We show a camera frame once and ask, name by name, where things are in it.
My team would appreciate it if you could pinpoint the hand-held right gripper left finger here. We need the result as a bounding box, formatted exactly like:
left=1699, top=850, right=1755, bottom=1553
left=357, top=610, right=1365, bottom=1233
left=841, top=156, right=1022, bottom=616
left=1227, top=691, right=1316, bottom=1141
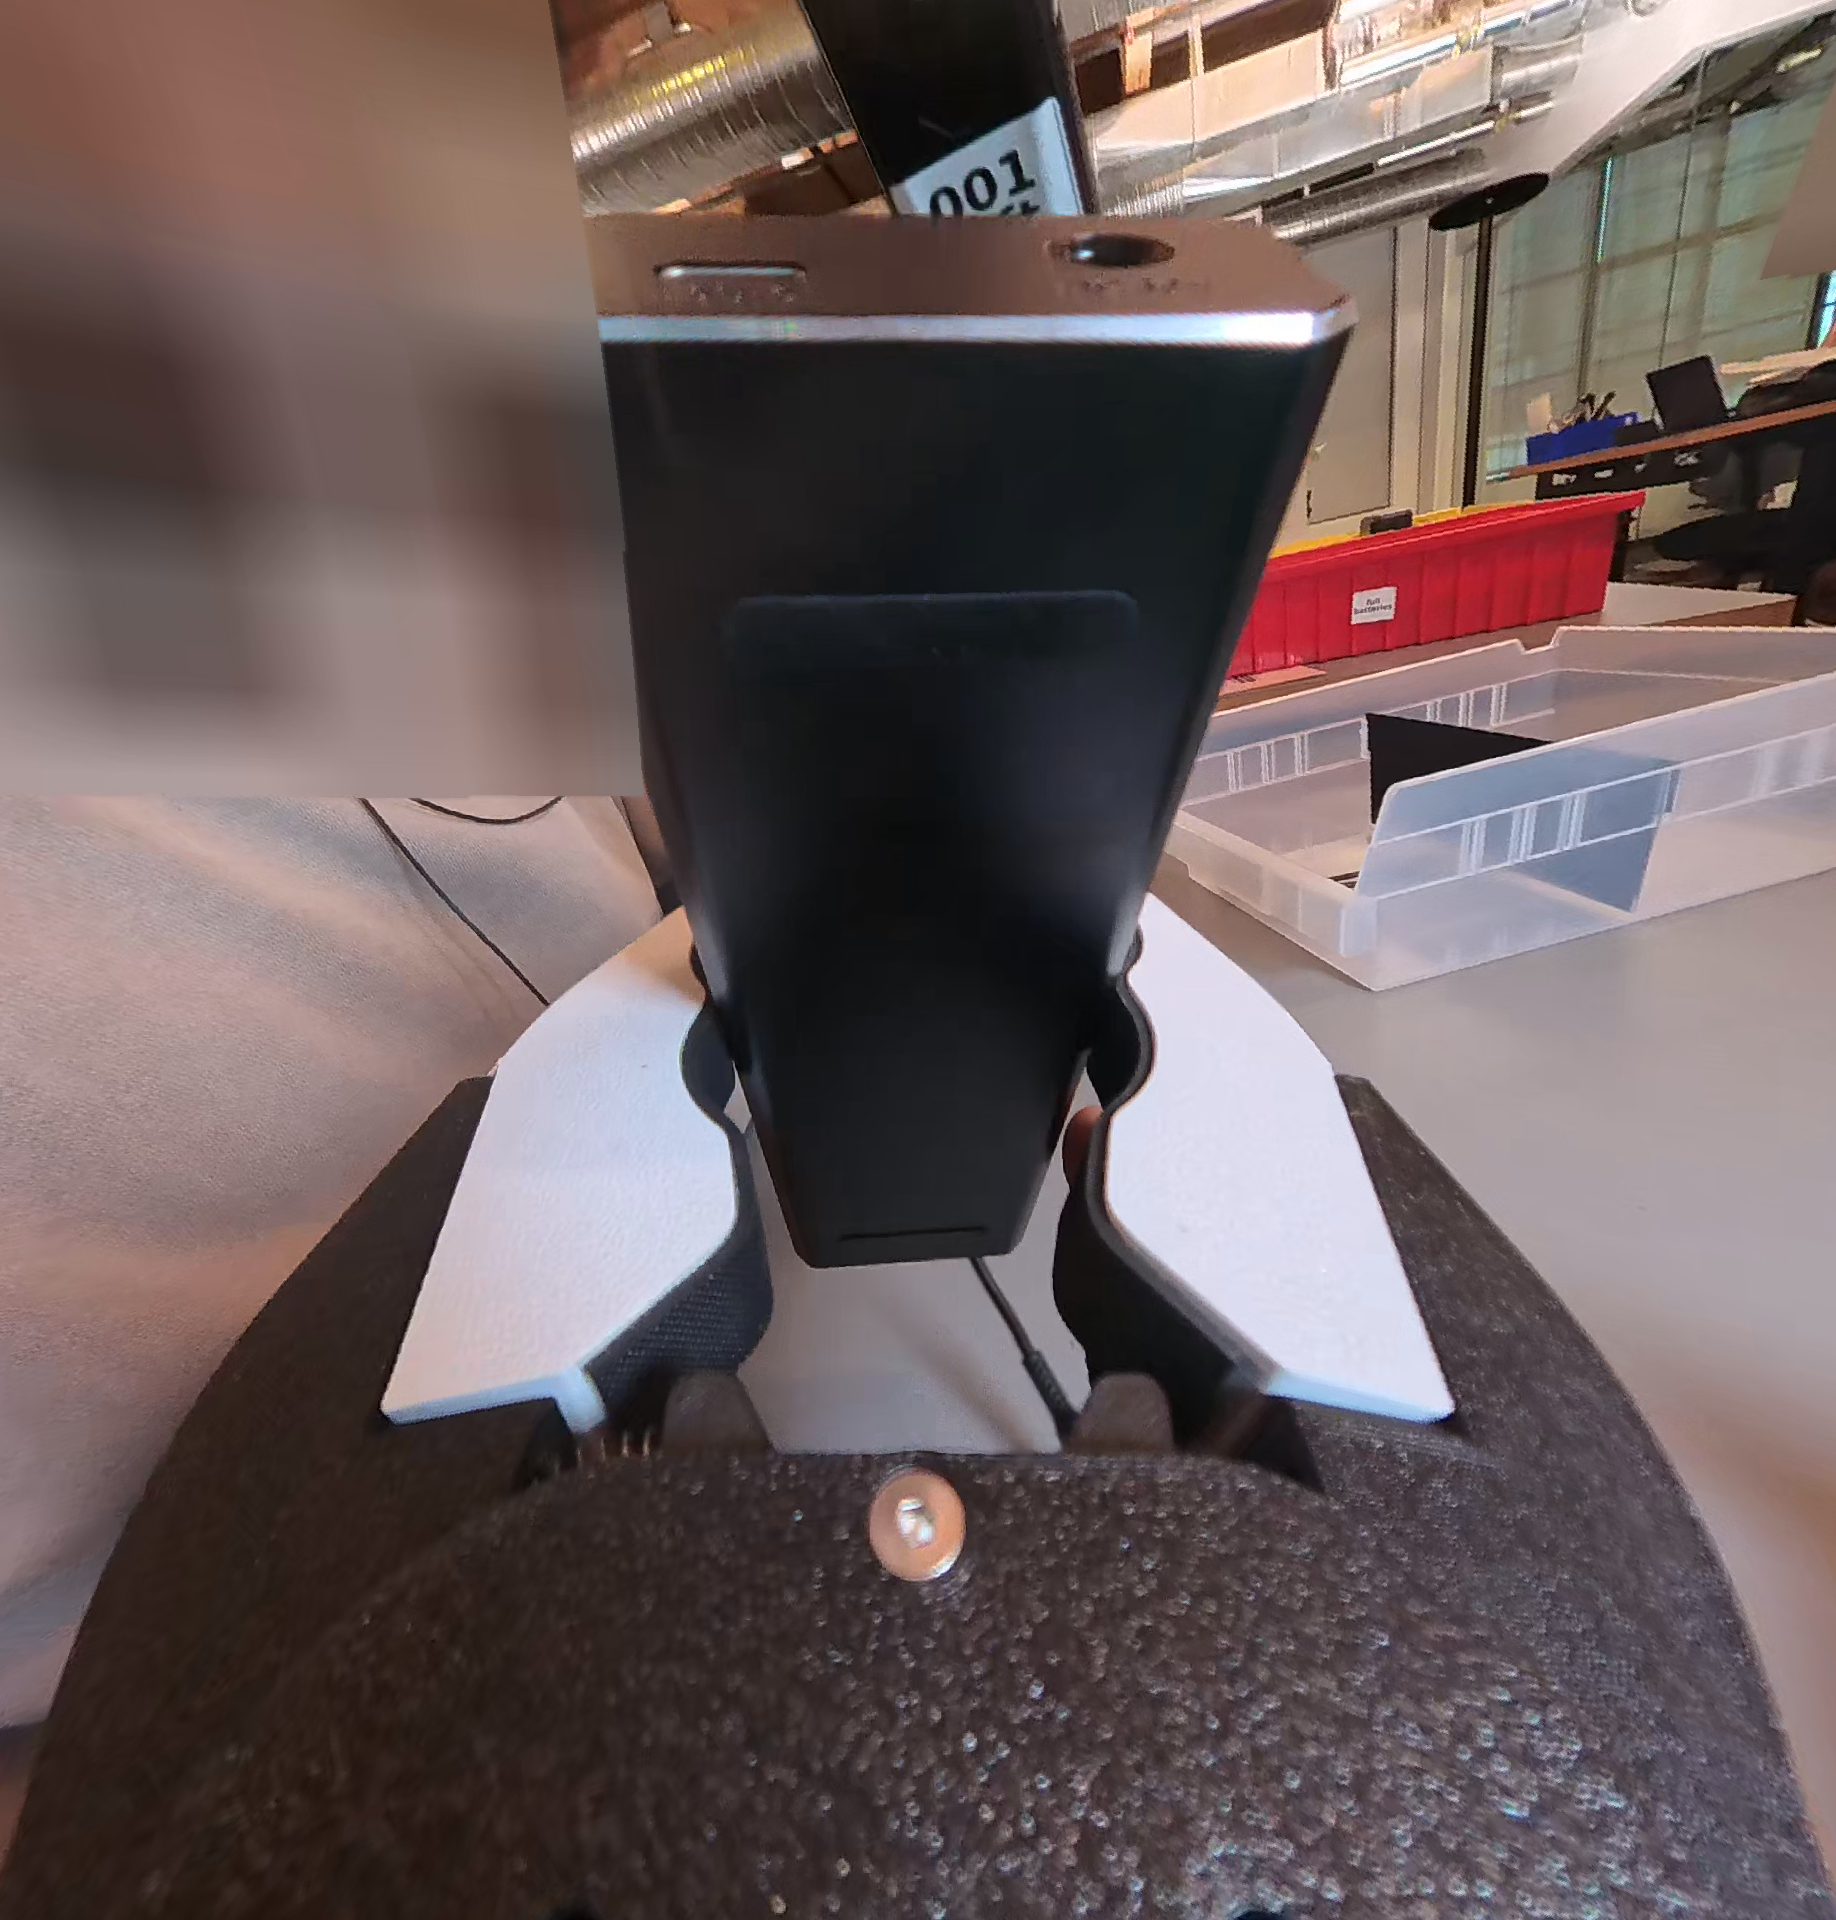
left=379, top=905, right=779, bottom=1424

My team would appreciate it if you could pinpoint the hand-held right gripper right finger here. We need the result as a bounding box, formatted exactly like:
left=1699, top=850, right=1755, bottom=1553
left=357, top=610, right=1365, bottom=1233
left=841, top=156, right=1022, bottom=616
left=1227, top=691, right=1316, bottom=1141
left=1058, top=900, right=1465, bottom=1491

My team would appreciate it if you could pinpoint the black usb cable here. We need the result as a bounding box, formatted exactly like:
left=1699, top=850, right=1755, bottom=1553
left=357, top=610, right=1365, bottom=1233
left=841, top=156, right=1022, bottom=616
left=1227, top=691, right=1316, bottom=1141
left=970, top=1256, right=1085, bottom=1450

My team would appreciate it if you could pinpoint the clear plastic bin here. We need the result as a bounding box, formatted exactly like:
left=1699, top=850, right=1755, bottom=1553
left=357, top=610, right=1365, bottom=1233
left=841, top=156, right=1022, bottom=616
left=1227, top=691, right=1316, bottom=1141
left=1162, top=623, right=1836, bottom=992

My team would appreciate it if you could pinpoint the black divider card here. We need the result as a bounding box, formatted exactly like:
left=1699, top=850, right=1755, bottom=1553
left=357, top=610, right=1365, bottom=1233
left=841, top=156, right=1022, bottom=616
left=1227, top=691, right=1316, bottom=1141
left=1365, top=711, right=1552, bottom=877

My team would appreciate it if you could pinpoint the black floor lamp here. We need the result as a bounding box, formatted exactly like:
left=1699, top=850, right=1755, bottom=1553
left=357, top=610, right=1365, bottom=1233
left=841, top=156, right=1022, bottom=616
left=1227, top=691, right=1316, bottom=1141
left=1431, top=168, right=1552, bottom=511

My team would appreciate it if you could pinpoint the red plastic bin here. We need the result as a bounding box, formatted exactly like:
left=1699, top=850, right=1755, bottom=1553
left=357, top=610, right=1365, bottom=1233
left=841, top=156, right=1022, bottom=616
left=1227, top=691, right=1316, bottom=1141
left=1227, top=497, right=1645, bottom=684

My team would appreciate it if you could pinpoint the blue plastic bin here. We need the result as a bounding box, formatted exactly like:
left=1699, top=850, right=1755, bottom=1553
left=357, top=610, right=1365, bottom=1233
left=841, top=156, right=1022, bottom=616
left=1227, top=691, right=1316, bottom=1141
left=1525, top=412, right=1649, bottom=471

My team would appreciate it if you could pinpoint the wooden office desk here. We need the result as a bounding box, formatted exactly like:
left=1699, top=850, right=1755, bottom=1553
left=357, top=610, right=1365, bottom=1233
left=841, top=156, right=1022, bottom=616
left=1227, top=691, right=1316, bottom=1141
left=1513, top=395, right=1836, bottom=604

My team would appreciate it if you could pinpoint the black laptop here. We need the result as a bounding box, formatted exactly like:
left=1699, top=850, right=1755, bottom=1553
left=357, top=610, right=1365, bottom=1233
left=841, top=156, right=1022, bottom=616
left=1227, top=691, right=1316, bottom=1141
left=1645, top=353, right=1741, bottom=437

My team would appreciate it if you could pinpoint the silver ventilation duct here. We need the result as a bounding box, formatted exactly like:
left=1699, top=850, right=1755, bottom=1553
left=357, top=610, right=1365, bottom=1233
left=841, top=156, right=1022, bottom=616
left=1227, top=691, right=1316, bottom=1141
left=578, top=0, right=891, bottom=206

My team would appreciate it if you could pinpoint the thin black earphone cable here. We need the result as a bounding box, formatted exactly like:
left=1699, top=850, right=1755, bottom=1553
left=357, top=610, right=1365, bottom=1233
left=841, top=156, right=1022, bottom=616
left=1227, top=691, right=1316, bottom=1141
left=358, top=792, right=564, bottom=1008

